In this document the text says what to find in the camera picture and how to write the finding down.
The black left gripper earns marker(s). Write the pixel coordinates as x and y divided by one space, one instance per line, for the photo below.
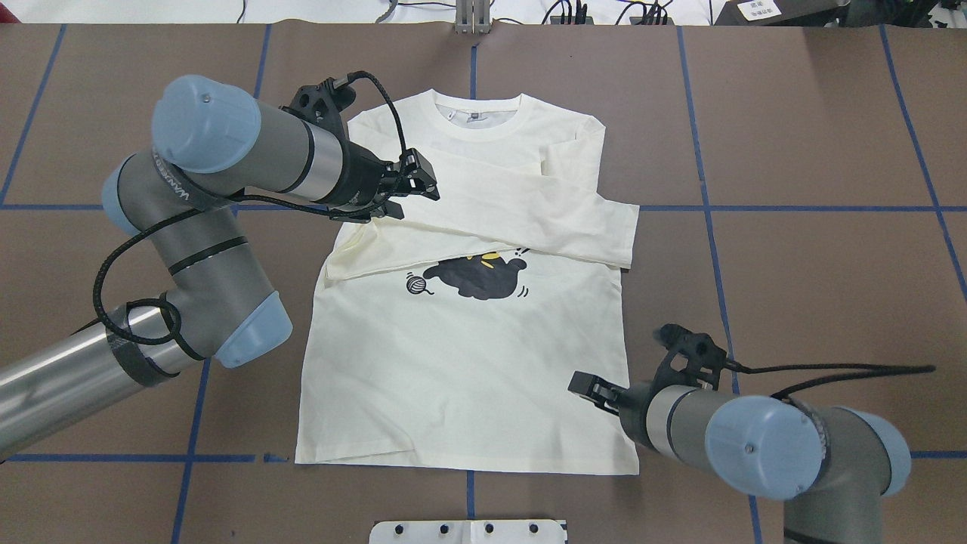
359 179

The white long-sleeve cat shirt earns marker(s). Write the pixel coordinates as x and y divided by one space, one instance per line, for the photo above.
447 339

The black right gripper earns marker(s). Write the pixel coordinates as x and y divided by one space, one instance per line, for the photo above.
631 406

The black box with label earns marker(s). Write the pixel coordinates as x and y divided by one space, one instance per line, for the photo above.
780 13

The left robot arm grey silver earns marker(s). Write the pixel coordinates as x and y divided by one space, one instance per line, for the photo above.
186 286

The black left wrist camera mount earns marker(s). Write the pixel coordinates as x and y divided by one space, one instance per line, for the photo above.
322 104

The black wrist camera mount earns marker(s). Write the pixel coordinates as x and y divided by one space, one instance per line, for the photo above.
692 359
322 104

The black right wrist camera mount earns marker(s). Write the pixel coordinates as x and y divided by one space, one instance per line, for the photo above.
692 359

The right robot arm grey silver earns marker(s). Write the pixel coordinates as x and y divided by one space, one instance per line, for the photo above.
831 467

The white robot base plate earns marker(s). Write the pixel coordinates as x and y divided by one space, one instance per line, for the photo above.
471 531

